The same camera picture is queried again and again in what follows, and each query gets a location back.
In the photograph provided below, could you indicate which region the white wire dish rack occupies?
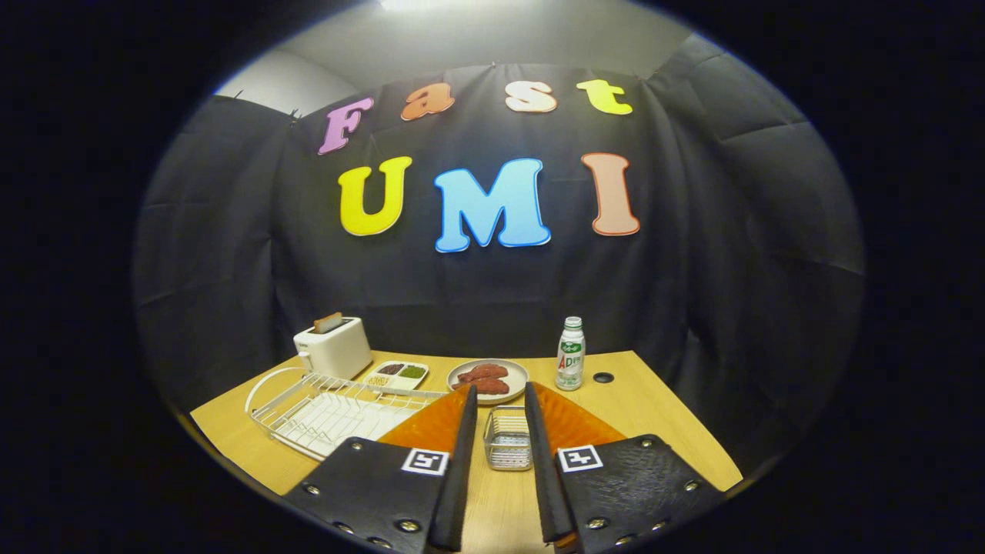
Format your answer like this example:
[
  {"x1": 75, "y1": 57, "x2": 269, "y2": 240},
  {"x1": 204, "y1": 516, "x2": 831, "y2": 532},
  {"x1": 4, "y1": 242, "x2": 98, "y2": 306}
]
[{"x1": 250, "y1": 372, "x2": 451, "y2": 462}]

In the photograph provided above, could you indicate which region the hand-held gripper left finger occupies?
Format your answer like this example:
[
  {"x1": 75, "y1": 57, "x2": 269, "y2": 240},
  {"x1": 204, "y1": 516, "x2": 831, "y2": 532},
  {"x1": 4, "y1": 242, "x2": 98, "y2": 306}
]
[{"x1": 281, "y1": 383, "x2": 479, "y2": 554}]

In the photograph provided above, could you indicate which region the white toaster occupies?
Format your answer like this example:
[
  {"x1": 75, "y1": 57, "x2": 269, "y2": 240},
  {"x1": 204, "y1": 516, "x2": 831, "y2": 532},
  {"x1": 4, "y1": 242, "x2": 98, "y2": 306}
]
[{"x1": 293, "y1": 316, "x2": 373, "y2": 381}]

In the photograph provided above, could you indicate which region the white drink bottle green label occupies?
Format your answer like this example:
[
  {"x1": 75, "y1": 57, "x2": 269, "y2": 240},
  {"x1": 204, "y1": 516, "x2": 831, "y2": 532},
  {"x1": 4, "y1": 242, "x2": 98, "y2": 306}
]
[{"x1": 555, "y1": 316, "x2": 586, "y2": 392}]

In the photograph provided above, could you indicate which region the beige round plate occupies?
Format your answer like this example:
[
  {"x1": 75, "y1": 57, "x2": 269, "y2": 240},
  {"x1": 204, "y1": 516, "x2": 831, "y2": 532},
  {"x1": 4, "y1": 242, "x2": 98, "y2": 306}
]
[{"x1": 446, "y1": 359, "x2": 529, "y2": 406}]

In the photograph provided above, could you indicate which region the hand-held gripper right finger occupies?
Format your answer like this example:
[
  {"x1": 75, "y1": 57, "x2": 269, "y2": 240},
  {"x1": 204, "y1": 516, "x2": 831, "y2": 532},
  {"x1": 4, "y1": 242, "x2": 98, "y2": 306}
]
[{"x1": 523, "y1": 381, "x2": 728, "y2": 554}]

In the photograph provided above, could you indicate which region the cream divided snack tray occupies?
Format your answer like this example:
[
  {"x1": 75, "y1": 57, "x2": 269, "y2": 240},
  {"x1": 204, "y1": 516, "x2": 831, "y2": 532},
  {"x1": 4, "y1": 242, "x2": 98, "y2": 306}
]
[{"x1": 363, "y1": 360, "x2": 430, "y2": 395}]

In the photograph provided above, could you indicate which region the small metal wire basket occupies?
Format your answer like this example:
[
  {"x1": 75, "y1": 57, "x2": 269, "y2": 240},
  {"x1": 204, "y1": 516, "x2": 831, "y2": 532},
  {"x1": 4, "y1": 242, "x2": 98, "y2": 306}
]
[{"x1": 482, "y1": 405, "x2": 534, "y2": 472}]

